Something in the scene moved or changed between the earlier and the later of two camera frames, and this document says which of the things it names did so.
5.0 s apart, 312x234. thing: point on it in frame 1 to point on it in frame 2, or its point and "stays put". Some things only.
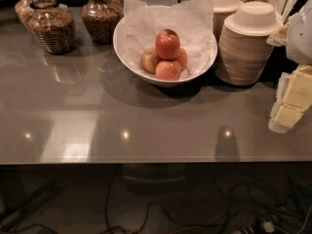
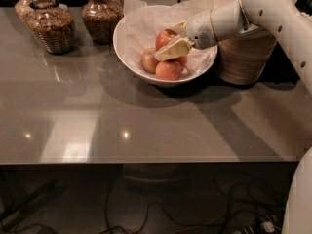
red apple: x=168 y=70 stays put
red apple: x=167 y=44 stays put
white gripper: x=301 y=39 to x=200 y=29
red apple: x=149 y=59 stays put
